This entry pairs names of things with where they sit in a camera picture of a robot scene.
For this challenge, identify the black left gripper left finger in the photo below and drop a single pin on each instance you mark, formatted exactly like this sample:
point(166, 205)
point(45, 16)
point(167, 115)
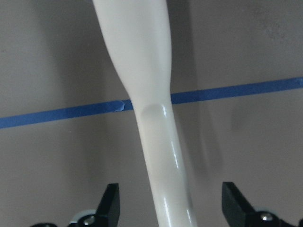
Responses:
point(108, 210)

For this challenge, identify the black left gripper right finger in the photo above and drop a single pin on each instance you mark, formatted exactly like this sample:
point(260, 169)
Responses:
point(235, 207)

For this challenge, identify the beige hand brush black bristles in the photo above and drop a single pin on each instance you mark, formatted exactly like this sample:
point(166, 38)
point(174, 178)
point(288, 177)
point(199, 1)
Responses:
point(138, 39)

